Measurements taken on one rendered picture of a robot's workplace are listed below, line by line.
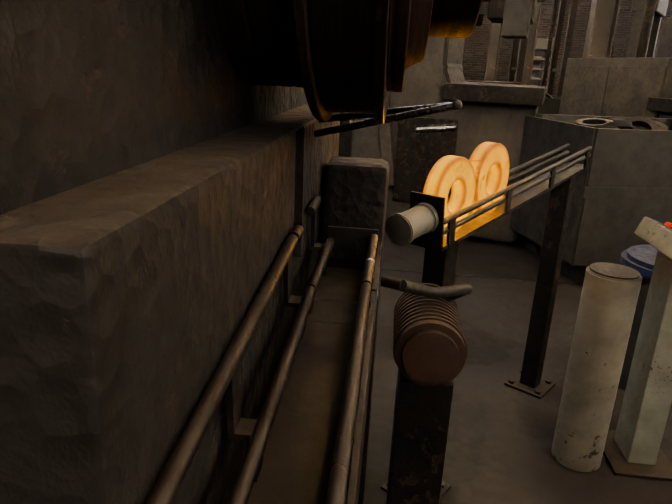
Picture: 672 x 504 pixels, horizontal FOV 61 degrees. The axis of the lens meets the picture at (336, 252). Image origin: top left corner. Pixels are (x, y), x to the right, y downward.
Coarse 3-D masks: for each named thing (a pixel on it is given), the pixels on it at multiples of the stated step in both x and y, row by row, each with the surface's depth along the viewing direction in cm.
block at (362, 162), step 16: (336, 160) 89; (352, 160) 90; (368, 160) 91; (384, 160) 92; (336, 176) 87; (352, 176) 87; (368, 176) 87; (384, 176) 87; (336, 192) 88; (352, 192) 88; (368, 192) 88; (384, 192) 88; (336, 208) 89; (352, 208) 89; (368, 208) 88; (384, 208) 89; (336, 224) 90; (352, 224) 89; (368, 224) 89; (384, 224) 90
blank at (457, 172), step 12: (444, 156) 111; (456, 156) 111; (432, 168) 109; (444, 168) 107; (456, 168) 110; (468, 168) 113; (432, 180) 107; (444, 180) 107; (456, 180) 111; (468, 180) 115; (432, 192) 107; (444, 192) 108; (456, 192) 116; (468, 192) 116; (456, 204) 116; (468, 204) 117; (444, 216) 111; (456, 228) 116
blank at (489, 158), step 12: (480, 144) 121; (492, 144) 120; (480, 156) 118; (492, 156) 120; (504, 156) 125; (480, 168) 117; (492, 168) 126; (504, 168) 126; (480, 180) 119; (492, 180) 127; (504, 180) 128; (480, 192) 120; (492, 192) 125
